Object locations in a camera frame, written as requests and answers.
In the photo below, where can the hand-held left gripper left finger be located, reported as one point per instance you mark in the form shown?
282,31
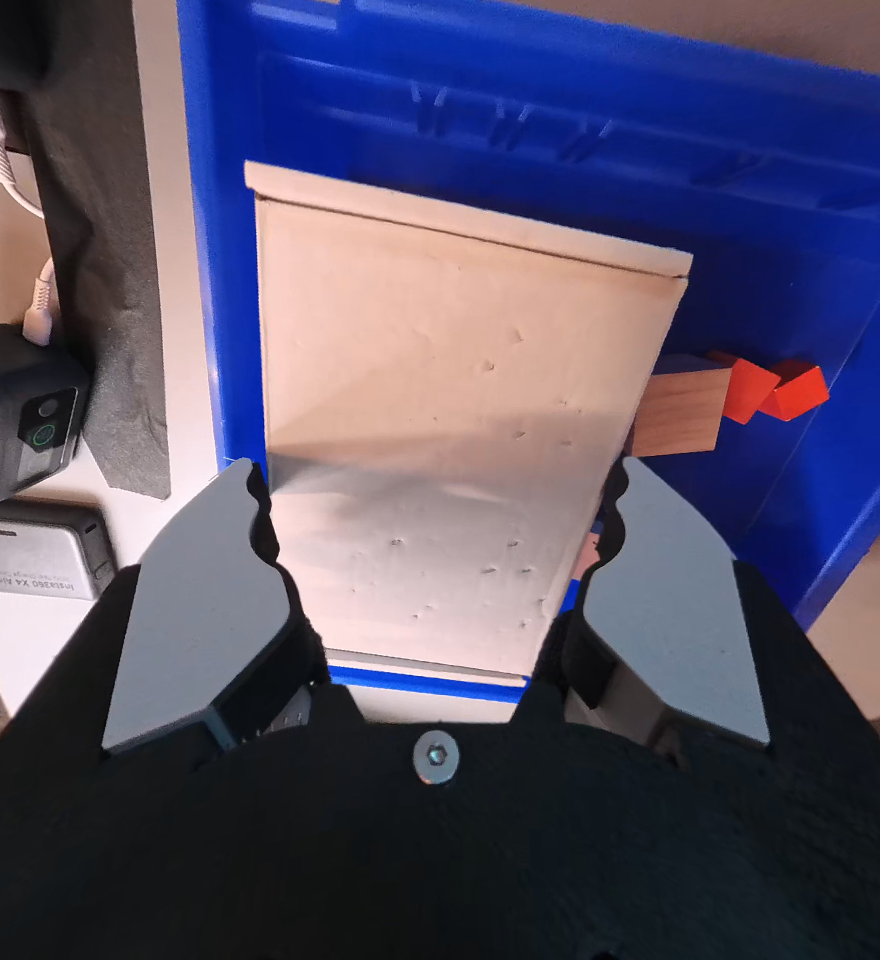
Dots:
200,600

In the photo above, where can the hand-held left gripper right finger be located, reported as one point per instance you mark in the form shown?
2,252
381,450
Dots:
680,600

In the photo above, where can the white cardboard box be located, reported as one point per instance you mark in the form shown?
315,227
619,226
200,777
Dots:
447,412

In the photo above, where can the blue plastic bin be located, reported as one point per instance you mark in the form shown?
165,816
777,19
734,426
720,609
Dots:
560,150

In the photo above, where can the natural wooden block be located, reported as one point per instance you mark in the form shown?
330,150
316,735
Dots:
680,412

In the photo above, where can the red wooden block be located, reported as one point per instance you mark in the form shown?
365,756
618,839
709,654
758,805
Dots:
744,390
796,394

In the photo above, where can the dark grey foam strip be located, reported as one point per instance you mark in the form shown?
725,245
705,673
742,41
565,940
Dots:
110,300

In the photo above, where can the black round object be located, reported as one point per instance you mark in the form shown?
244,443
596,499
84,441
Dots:
20,37

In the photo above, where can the silver camera case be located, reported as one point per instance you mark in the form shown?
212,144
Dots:
20,547

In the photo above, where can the black and grey action camera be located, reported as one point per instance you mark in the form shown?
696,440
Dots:
5,450

